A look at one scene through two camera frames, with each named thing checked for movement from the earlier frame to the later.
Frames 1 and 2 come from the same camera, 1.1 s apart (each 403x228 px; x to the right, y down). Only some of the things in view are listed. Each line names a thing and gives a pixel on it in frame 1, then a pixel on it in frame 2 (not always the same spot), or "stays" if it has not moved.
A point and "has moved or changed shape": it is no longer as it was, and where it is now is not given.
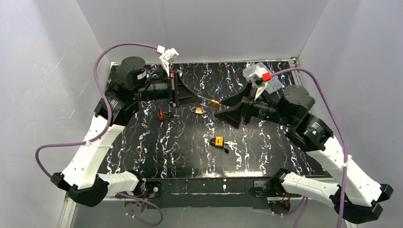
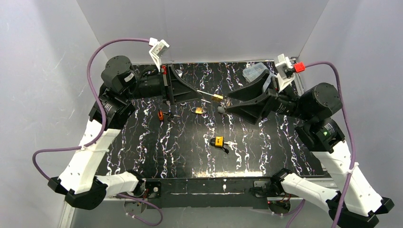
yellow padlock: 217,141 stays
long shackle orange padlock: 211,103 has moved or changed shape
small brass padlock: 198,110 stays
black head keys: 170,116 stays
